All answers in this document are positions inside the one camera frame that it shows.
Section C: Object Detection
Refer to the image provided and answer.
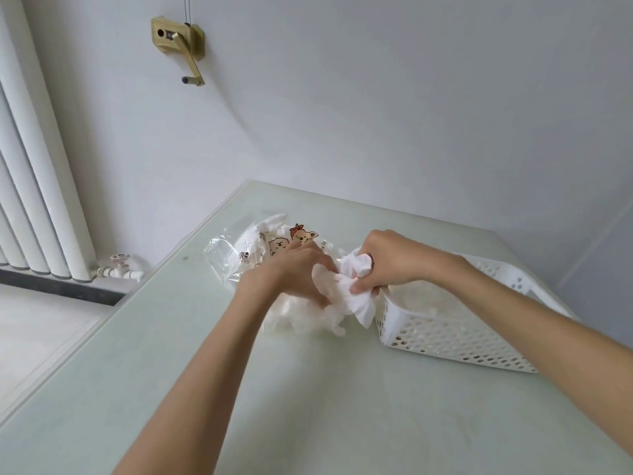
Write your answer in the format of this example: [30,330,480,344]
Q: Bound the white perforated plastic basket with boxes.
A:
[373,254,580,375]

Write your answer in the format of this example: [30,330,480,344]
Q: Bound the person's left forearm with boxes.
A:
[111,291,278,475]

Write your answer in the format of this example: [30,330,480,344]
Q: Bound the person's right hand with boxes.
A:
[349,229,469,298]

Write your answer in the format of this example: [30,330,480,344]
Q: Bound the white radiator valve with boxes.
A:
[91,251,145,282]

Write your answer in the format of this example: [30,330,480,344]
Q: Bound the clear bear-print plastic bag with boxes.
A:
[202,212,357,337]

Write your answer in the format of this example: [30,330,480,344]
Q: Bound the person's right forearm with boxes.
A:
[442,254,633,475]

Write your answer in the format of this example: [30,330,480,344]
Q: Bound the person's left hand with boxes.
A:
[235,239,341,318]

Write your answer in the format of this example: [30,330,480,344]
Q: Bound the white cotton glove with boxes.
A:
[311,247,379,330]

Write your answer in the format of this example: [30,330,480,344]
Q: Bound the brass wall crank winch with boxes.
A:
[150,15,206,88]

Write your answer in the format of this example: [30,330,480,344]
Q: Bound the white column radiator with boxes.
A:
[0,0,98,282]

